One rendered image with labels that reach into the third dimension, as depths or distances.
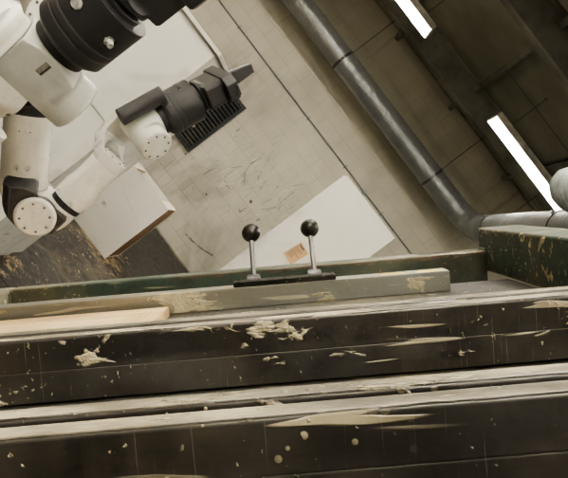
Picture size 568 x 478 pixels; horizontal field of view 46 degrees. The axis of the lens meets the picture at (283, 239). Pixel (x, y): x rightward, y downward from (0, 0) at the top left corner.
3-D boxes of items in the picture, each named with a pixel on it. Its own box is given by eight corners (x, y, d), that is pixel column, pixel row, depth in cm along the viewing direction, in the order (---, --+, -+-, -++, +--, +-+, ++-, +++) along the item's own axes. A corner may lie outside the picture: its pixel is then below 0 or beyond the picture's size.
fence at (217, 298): (-28, 326, 133) (-29, 306, 133) (444, 287, 134) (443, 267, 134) (-40, 331, 128) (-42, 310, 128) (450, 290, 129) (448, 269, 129)
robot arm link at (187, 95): (223, 96, 144) (175, 123, 141) (205, 55, 138) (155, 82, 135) (248, 109, 134) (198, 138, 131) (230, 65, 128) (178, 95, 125)
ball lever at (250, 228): (245, 289, 132) (242, 229, 138) (264, 287, 132) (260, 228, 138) (244, 282, 129) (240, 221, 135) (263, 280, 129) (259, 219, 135)
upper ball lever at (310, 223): (305, 284, 132) (299, 225, 138) (324, 283, 132) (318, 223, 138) (305, 276, 129) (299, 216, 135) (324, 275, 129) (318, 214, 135)
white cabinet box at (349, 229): (138, 332, 541) (339, 179, 537) (181, 389, 541) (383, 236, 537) (119, 345, 480) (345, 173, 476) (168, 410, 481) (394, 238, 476)
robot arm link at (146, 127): (197, 141, 133) (148, 170, 130) (171, 112, 139) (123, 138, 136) (185, 101, 124) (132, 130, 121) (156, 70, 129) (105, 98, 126)
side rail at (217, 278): (23, 332, 159) (18, 286, 158) (481, 294, 160) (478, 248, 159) (12, 337, 153) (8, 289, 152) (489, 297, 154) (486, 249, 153)
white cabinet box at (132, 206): (81, 209, 643) (140, 163, 641) (118, 256, 643) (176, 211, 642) (65, 207, 597) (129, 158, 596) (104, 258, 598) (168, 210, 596)
